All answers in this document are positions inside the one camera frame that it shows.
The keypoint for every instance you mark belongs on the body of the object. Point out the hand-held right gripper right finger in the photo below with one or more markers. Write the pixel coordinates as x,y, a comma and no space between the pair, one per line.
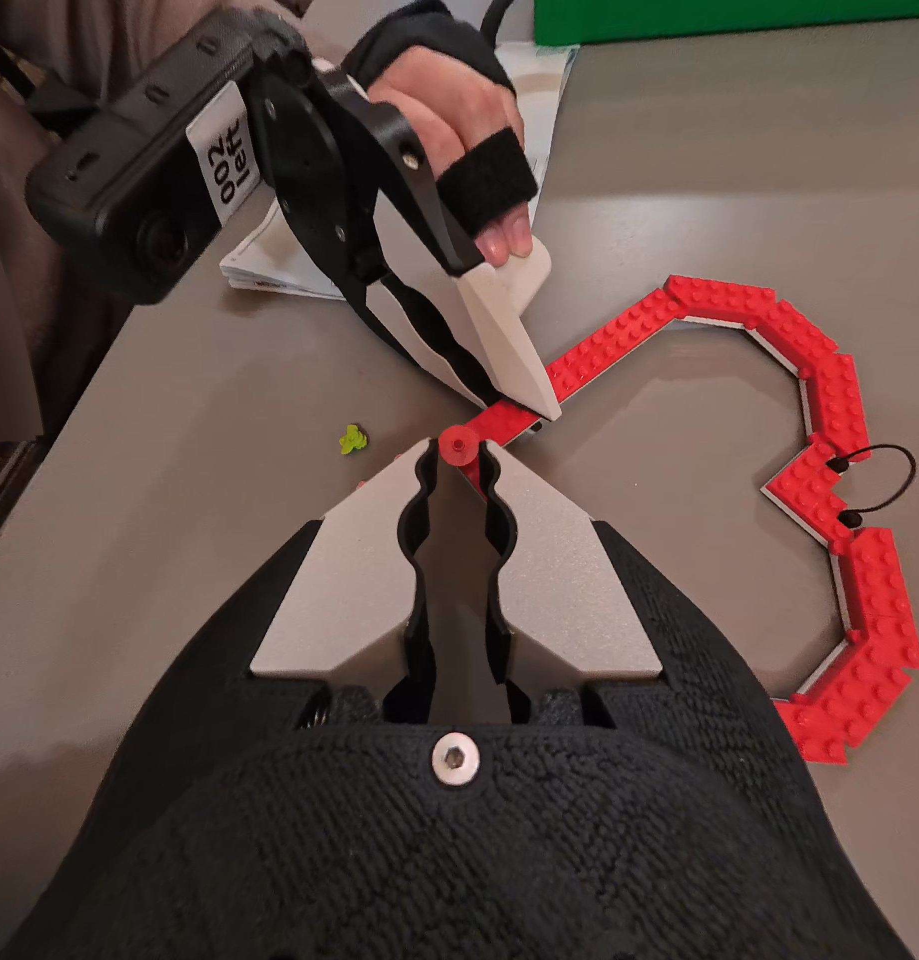
572,592

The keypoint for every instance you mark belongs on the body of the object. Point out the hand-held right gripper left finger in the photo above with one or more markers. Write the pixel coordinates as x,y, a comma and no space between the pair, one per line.
339,585

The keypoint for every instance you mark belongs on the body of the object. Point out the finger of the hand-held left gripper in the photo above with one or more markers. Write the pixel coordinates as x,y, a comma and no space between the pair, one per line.
416,339
504,337

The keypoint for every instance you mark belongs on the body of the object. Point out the red toy brick heart frame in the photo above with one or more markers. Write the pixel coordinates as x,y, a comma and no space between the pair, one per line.
834,390

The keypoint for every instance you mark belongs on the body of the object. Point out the person's left hand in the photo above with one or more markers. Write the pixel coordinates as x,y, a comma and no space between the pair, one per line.
437,90

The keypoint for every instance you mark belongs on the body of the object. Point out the white instruction booklet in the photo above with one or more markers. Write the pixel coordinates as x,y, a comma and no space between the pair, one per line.
268,262

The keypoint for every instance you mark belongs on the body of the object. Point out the lime green toy leaf piece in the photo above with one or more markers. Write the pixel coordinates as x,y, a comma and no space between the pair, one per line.
352,440

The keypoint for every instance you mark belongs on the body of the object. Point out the green plastic bin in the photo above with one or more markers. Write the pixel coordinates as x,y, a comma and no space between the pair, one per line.
729,19

